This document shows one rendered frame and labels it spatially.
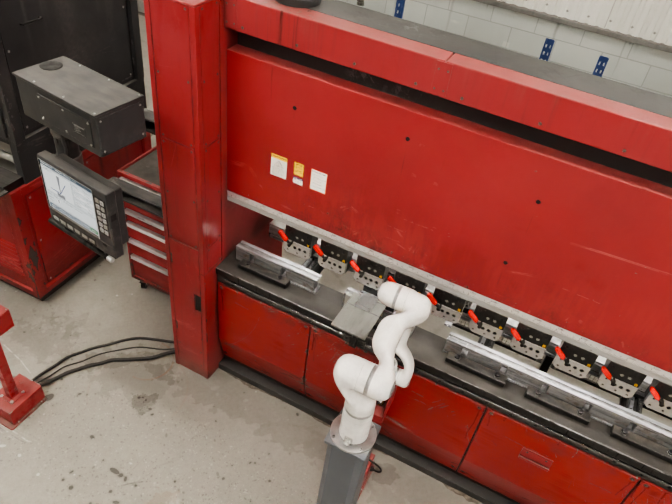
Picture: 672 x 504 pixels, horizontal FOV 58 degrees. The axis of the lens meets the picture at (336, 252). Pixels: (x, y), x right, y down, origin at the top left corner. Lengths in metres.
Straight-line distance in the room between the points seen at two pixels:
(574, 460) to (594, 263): 1.06
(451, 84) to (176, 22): 1.10
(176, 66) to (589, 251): 1.82
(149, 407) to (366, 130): 2.17
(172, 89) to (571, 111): 1.60
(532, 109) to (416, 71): 0.44
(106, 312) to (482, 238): 2.71
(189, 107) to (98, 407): 1.96
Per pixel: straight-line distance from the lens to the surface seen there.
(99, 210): 2.80
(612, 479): 3.27
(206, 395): 3.91
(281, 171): 2.90
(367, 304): 3.07
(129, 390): 3.98
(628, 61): 6.70
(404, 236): 2.76
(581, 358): 2.91
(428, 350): 3.11
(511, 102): 2.31
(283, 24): 2.58
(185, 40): 2.64
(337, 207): 2.84
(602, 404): 3.12
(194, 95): 2.72
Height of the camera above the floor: 3.16
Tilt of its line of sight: 40 degrees down
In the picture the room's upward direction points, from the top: 9 degrees clockwise
